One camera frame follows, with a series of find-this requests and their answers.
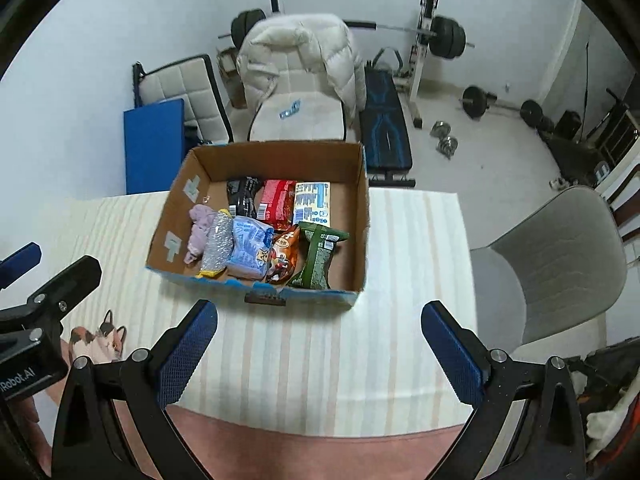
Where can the white and blue tissue pack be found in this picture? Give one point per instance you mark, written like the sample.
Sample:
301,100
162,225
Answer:
311,202

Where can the small barbell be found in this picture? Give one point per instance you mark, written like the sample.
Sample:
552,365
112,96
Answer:
472,101

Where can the green snack packet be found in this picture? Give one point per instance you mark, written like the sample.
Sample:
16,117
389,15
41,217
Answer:
317,255

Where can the light blue packet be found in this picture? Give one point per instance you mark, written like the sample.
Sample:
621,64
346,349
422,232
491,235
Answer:
247,245

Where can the red snack packet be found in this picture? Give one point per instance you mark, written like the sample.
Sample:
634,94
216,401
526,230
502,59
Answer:
277,200

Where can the blue board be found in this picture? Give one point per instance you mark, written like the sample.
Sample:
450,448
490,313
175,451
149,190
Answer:
152,150

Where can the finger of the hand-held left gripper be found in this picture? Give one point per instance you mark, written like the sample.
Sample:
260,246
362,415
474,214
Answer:
75,277
20,259

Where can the yellow sponge with silver scourer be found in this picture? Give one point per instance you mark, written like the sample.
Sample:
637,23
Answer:
217,245

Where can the barbell with black plates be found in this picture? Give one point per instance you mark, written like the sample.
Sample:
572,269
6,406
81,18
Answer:
447,35

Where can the white puffer jacket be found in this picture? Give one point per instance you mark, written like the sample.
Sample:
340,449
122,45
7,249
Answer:
300,50

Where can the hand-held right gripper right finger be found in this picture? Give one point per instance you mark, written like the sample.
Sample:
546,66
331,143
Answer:
450,355

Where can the purple cloth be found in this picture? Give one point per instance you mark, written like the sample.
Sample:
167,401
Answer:
202,225

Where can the black snack packet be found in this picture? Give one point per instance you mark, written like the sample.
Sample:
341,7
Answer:
242,195

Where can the grey chair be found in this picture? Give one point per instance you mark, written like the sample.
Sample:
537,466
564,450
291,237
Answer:
560,260

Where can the chrome dumbbell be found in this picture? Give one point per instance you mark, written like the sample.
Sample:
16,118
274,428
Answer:
447,146
441,128

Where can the orange snack packet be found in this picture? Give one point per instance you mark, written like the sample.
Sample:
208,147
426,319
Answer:
282,255

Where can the striped tablecloth with cat print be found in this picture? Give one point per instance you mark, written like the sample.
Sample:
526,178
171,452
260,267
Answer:
310,360

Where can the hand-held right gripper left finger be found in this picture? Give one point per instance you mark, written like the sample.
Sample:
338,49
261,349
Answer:
187,355

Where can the black weight bench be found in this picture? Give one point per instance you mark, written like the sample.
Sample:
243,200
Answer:
385,130

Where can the small blue packet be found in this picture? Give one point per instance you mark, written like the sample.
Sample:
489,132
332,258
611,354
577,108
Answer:
290,110

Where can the white goose plush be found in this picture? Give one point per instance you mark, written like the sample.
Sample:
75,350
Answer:
602,422

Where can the cardboard box with blue print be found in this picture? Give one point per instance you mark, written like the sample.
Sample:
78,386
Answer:
350,220

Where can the folded white padded chair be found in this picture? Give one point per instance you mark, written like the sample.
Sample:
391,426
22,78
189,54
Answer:
175,80

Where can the black exercise machine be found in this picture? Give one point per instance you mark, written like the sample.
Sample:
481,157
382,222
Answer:
580,160

